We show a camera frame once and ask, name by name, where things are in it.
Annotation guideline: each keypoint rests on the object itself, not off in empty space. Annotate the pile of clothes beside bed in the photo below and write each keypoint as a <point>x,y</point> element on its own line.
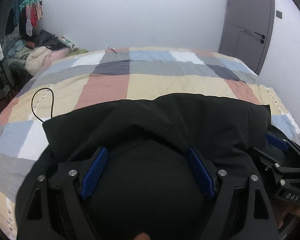
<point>27,56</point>

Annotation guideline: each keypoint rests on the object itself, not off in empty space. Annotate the colourful patchwork bed quilt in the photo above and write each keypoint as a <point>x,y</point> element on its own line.
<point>106,75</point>

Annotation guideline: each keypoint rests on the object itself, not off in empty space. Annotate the grey bedroom door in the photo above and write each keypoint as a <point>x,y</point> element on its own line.
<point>247,31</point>

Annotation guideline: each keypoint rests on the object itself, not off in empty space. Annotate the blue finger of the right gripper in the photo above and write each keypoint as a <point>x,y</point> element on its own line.
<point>277,142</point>

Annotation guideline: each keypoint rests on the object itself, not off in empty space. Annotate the small wall switch by door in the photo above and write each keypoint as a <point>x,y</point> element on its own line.
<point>279,14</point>

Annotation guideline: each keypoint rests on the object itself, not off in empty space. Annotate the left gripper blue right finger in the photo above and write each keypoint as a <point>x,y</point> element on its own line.
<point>200,169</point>

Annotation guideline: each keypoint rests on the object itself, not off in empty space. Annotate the black puffer jacket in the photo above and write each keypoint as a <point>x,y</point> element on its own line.
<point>147,184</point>

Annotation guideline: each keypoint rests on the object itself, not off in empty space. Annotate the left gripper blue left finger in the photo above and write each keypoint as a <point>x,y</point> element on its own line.
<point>91,170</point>

